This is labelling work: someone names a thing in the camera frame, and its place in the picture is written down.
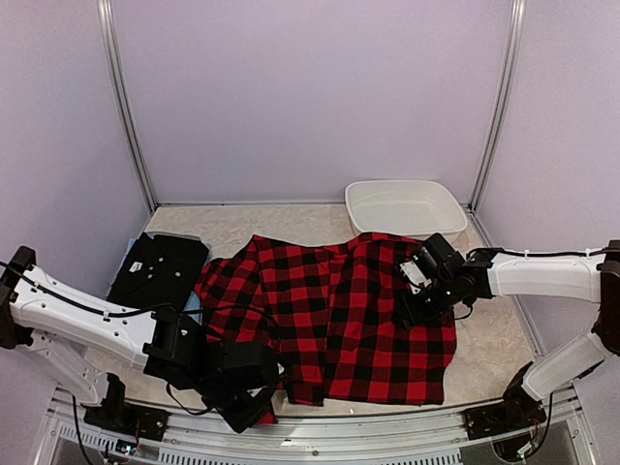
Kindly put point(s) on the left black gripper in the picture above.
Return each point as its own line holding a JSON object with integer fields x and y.
{"x": 241, "y": 421}

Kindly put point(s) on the front aluminium rail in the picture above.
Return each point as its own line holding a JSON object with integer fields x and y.
{"x": 418, "y": 437}

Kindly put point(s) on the light blue folded shirt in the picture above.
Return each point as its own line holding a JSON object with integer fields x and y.
{"x": 196, "y": 305}

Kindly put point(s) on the black folded shirt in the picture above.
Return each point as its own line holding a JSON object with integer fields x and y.
{"x": 155, "y": 276}

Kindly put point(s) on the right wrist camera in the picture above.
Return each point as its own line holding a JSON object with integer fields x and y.
{"x": 414, "y": 278}

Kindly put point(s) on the left aluminium frame post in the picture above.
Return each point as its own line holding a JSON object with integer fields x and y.
{"x": 121, "y": 96}

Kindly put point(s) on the right aluminium frame post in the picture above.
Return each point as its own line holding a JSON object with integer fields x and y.
{"x": 501, "y": 104}

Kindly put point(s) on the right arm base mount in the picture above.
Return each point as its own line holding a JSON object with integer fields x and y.
{"x": 499, "y": 421}

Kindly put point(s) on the red black plaid shirt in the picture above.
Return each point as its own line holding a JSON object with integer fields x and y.
{"x": 328, "y": 313}

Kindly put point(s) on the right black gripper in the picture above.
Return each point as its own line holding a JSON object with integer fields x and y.
{"x": 410, "y": 314}

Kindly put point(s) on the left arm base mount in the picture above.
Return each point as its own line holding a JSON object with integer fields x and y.
{"x": 129, "y": 419}

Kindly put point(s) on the white plastic tub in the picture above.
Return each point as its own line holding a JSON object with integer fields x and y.
{"x": 412, "y": 208}

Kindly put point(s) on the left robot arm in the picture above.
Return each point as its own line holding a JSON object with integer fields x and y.
{"x": 45, "y": 319}

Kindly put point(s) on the aluminium frame post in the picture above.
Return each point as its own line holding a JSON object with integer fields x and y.
{"x": 501, "y": 104}
{"x": 121, "y": 96}

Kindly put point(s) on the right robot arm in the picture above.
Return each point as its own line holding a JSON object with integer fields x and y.
{"x": 439, "y": 277}

